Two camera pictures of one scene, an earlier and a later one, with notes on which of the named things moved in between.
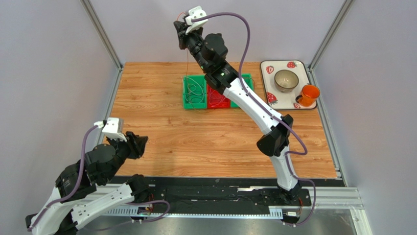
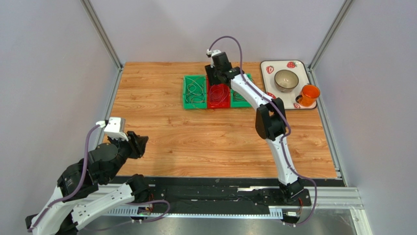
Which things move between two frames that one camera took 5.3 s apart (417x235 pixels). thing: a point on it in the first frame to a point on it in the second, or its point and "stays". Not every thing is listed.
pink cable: x=216 y=99 stays
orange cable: x=187 y=72 to x=195 y=96
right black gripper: x=181 y=35 to x=212 y=76
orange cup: x=309 y=95 stays
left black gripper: x=135 y=143 stays
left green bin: x=194 y=92 stays
